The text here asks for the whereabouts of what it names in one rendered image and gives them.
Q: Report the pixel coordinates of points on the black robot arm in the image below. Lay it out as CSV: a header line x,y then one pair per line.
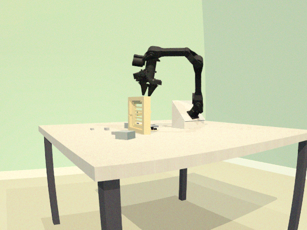
x,y
152,56

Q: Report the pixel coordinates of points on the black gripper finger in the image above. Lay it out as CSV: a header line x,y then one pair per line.
x,y
143,87
151,88

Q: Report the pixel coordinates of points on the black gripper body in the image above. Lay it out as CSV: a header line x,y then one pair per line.
x,y
150,79

